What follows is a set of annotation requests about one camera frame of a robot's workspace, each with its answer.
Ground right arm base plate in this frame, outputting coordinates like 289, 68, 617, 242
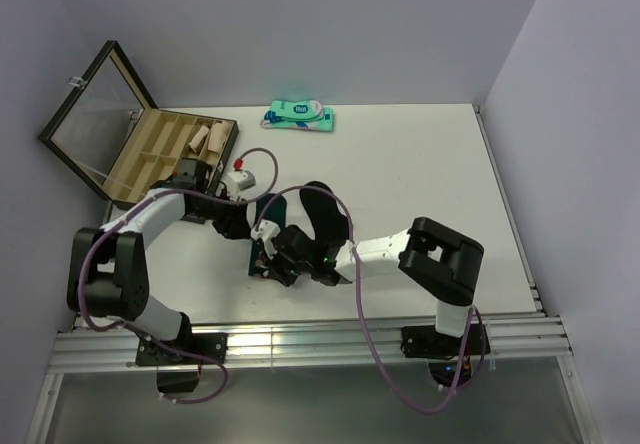
400, 323, 491, 360

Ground beige rolled sock right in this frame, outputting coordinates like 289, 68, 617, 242
207, 121, 231, 153

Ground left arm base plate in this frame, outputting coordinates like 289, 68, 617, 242
135, 332, 228, 367

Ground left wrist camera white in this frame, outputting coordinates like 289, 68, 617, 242
220, 158, 256, 201

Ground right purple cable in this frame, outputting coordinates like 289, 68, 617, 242
254, 186, 489, 414

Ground beige rolled sock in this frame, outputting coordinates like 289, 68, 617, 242
207, 121, 231, 153
188, 125, 210, 154

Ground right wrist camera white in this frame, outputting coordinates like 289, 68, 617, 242
251, 219, 280, 259

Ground dark green patterned sock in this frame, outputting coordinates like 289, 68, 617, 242
248, 193, 287, 283

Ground mint green folded socks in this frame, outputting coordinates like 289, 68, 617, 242
260, 100, 334, 132

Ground black wooden organizer box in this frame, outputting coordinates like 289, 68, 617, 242
38, 40, 239, 210

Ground purple cable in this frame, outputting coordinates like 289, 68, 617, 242
79, 147, 281, 405
254, 186, 489, 414

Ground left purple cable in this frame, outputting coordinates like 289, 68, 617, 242
79, 147, 281, 405

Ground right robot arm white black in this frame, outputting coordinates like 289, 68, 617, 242
251, 217, 484, 354

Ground aluminium frame rail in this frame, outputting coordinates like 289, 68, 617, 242
47, 315, 572, 374

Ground beige rolled sock left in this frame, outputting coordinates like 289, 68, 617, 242
188, 125, 210, 154

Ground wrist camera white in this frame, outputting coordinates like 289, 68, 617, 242
220, 158, 256, 201
251, 219, 280, 259

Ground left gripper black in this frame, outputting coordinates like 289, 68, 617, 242
189, 186, 253, 240

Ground black sock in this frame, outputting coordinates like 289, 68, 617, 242
299, 181, 349, 244

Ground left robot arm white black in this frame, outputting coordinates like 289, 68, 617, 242
66, 158, 256, 363

